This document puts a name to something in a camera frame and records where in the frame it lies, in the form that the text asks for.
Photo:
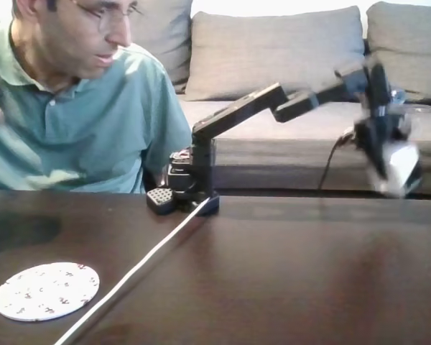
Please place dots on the clear plastic water bottle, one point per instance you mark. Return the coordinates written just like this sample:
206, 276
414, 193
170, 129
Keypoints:
398, 96

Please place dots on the round white patterned coaster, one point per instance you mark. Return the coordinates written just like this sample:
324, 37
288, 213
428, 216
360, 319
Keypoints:
45, 291

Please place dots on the clear plastic wrapper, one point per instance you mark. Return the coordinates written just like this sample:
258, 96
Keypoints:
422, 109

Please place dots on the white and black servo box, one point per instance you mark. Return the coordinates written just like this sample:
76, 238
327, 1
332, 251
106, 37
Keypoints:
400, 165

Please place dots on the person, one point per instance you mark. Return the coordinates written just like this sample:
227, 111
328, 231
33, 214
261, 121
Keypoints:
93, 118

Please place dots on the grey sofa back cushion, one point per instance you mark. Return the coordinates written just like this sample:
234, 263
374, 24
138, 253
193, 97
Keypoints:
413, 43
265, 46
165, 32

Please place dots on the grey fabric sofa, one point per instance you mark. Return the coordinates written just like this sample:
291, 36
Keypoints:
265, 154

